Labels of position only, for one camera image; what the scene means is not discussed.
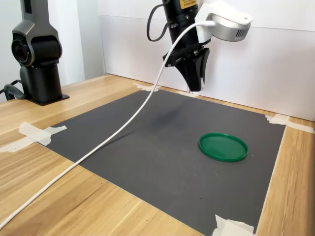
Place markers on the white and silver camera box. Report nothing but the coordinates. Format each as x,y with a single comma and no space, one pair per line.
229,24

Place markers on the white partition panel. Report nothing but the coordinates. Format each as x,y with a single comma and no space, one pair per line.
123,49
265,73

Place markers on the white masking tape patch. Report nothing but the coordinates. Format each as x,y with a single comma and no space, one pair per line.
144,87
37,134
231,227
279,120

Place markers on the round green lid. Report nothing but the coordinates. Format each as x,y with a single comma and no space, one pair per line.
221,147

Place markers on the dark grey mat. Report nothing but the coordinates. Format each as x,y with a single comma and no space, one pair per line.
160,152

